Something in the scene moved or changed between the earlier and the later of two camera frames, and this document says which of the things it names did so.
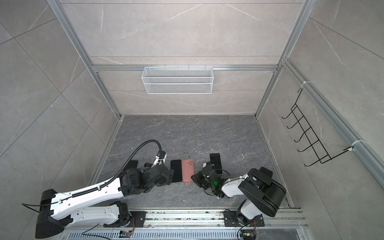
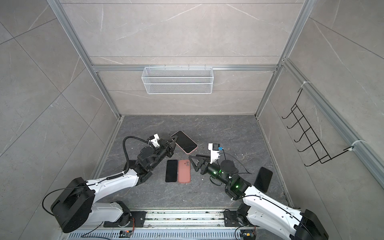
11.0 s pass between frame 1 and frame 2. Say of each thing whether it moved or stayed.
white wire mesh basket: stayed
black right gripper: moved
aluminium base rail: stayed
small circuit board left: stayed
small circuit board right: stayed
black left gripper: moved
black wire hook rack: stayed
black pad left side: stayed
